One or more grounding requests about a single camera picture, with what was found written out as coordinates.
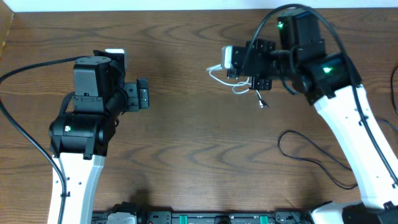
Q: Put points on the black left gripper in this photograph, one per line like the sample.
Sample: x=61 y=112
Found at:
x=134 y=97

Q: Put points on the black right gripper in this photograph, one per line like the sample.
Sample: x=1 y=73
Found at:
x=262 y=46

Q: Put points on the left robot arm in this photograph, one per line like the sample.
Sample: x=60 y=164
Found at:
x=84 y=127

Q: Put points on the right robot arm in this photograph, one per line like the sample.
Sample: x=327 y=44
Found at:
x=330 y=83

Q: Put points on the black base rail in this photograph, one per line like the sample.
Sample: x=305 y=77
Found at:
x=162 y=217

